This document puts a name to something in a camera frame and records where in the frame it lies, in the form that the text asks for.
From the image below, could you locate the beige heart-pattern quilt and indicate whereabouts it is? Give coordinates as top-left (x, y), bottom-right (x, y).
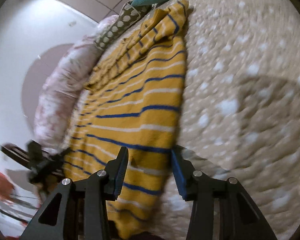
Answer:
top-left (149, 0), bottom-right (300, 240)

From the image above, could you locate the yellow striped knit sweater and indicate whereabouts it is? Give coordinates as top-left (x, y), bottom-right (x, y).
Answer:
top-left (63, 0), bottom-right (189, 239)

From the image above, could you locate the pink floral fleece blanket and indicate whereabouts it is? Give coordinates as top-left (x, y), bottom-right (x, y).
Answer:
top-left (34, 15), bottom-right (119, 155)

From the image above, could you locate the olive white-dotted bolster pillow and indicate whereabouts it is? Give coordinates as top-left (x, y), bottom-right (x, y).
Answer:
top-left (95, 1), bottom-right (153, 51)

